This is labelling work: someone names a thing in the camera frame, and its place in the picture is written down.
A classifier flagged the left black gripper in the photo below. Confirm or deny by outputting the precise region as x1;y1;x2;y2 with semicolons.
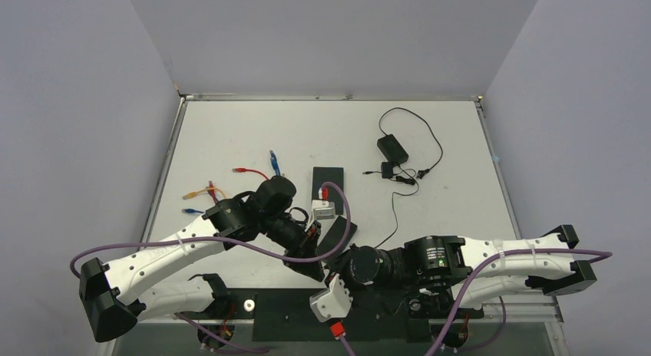
261;213;325;282

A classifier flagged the black network switch small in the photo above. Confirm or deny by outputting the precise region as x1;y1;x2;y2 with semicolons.
318;216;358;258

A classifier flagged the black power adapter with cord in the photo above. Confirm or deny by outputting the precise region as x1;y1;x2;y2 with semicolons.
374;107;444;249

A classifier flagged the yellow ethernet cable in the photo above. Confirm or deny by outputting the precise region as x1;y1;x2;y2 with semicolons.
182;186;227;200

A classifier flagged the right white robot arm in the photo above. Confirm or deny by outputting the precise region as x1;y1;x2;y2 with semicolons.
329;225;596;315

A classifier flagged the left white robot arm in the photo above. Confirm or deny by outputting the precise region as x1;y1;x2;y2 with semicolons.
72;176;326;343

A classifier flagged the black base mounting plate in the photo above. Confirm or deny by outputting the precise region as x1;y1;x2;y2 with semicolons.
200;287;484;344

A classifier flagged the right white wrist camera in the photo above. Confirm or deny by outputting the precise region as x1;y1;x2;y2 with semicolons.
309;275;353;323

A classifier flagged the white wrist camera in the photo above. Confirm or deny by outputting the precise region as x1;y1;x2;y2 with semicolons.
309;275;353;323
310;199;336;221

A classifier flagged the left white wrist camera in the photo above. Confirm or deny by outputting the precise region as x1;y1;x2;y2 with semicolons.
310;199;336;221

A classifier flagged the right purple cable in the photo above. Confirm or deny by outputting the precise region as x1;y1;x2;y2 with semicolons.
330;248;613;356

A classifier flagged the purple cable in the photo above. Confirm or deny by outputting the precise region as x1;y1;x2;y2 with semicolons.
70;181;353;279
330;248;613;356

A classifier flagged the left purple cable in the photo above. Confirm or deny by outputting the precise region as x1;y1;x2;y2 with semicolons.
70;181;353;279

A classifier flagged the black network switch upright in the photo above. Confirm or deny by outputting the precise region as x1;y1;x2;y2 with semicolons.
311;166;345;216

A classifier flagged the blue ethernet cable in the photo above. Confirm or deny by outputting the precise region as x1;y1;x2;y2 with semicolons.
182;150;283;216

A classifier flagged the red ethernet cable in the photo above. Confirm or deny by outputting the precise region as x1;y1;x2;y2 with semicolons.
206;166;270;205

